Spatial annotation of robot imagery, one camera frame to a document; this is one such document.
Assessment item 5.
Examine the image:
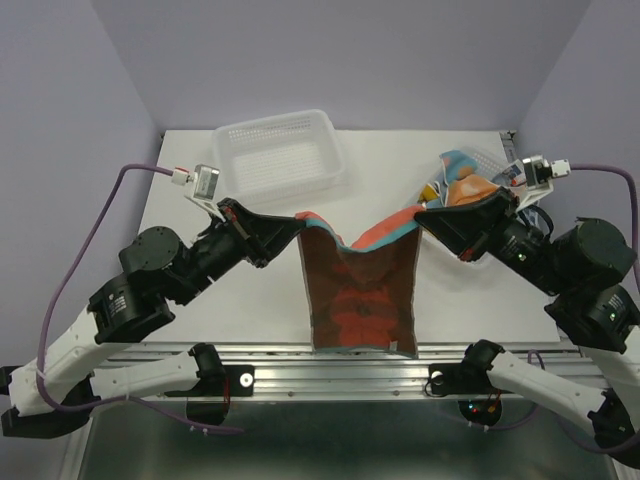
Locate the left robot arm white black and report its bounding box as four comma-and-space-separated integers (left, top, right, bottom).
1, 199, 305, 439

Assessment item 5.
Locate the blue white patterned towel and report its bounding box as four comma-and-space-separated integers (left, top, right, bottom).
492, 160, 527, 188

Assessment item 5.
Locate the white perforated basket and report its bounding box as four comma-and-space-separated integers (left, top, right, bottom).
211, 109, 347, 205
409, 144, 521, 261

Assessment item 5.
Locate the yellow patterned towel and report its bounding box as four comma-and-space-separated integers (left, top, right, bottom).
418, 182, 441, 203

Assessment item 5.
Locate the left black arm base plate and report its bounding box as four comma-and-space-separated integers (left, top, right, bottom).
197, 364, 255, 398

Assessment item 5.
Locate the red bear towel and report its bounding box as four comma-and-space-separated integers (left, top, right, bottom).
296, 206, 424, 358

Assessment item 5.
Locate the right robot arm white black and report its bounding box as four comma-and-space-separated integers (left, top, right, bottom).
414, 188, 639, 468

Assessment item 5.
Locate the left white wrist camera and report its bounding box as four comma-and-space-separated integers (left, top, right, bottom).
171, 164, 220, 214

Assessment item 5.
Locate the orange polka dot towel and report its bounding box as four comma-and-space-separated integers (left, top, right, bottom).
445, 174, 499, 207

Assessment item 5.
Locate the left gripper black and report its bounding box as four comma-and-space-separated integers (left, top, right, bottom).
180, 196, 312, 304

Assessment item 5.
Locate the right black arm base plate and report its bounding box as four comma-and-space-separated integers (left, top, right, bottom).
424, 363, 498, 397

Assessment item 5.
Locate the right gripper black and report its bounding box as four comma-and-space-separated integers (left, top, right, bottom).
413, 182, 568, 293

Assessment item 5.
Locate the light blue orange towel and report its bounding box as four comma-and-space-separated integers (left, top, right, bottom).
440, 150, 478, 185

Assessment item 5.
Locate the aluminium rail frame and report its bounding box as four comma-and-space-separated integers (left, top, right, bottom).
58, 341, 640, 480

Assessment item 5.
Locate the white perforated basket left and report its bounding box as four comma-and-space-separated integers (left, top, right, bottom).
211, 109, 347, 205

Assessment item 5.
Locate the white perforated basket right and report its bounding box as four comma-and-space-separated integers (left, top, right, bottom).
409, 144, 521, 261

